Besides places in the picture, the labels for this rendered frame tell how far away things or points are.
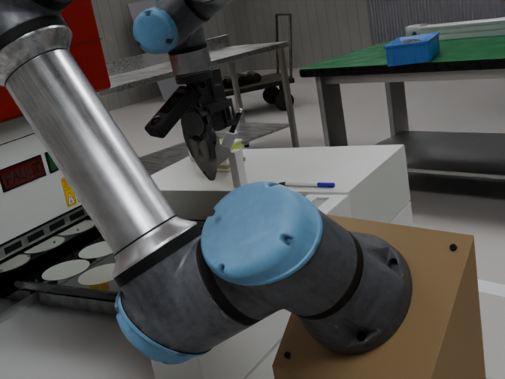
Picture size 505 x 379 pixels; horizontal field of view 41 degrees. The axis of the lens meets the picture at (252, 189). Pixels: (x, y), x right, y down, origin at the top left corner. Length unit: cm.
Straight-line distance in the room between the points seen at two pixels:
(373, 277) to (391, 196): 83
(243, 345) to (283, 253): 42
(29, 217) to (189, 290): 85
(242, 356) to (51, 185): 70
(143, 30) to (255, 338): 53
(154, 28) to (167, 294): 53
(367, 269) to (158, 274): 23
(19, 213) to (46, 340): 30
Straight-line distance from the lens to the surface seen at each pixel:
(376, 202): 152
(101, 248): 154
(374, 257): 80
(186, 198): 160
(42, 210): 156
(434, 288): 82
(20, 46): 80
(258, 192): 70
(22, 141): 153
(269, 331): 113
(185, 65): 126
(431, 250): 83
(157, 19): 113
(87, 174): 77
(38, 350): 135
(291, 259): 67
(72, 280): 140
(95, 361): 124
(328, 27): 1079
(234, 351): 105
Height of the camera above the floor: 139
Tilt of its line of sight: 17 degrees down
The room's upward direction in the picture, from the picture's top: 10 degrees counter-clockwise
